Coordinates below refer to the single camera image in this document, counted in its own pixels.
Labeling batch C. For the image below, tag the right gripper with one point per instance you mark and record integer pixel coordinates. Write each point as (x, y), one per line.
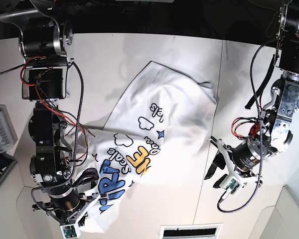
(67, 206)

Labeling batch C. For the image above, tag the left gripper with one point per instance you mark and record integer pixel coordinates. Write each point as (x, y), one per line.
(244, 157)

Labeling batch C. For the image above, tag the white printed t-shirt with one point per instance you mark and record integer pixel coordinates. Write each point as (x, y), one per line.
(160, 111)

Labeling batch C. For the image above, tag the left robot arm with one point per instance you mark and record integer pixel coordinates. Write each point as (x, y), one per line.
(273, 136)

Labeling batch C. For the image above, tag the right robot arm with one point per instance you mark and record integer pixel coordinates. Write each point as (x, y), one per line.
(45, 42)

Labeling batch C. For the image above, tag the white table vent slot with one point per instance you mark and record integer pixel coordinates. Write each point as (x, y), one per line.
(202, 231)

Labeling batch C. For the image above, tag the clear plastic parts box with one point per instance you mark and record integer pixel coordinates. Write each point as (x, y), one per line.
(8, 136)

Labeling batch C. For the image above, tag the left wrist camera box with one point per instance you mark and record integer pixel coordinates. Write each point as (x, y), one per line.
(232, 184)

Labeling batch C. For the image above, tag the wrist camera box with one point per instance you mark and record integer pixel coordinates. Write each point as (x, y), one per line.
(70, 231)
(232, 184)

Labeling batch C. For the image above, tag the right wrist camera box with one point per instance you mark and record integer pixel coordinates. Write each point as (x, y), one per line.
(70, 231)

